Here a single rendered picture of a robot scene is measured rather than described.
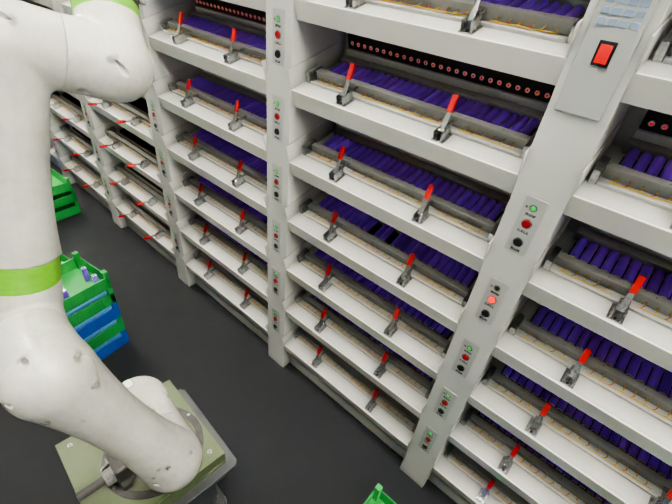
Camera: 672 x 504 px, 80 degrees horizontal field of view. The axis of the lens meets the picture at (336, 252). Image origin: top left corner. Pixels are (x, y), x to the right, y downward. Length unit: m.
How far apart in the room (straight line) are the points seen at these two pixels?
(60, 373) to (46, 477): 1.09
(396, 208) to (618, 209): 0.46
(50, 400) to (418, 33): 0.85
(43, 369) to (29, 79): 0.38
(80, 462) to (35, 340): 0.68
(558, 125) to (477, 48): 0.19
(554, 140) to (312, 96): 0.57
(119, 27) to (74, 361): 0.48
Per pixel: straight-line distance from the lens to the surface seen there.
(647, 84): 0.77
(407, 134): 0.91
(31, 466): 1.81
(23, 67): 0.68
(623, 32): 0.76
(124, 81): 0.70
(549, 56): 0.79
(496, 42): 0.81
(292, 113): 1.15
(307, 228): 1.25
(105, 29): 0.72
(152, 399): 1.09
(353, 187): 1.07
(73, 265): 1.92
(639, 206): 0.84
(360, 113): 0.99
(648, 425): 1.07
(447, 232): 0.96
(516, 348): 1.05
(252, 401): 1.73
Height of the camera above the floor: 1.46
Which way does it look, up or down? 37 degrees down
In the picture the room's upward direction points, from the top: 7 degrees clockwise
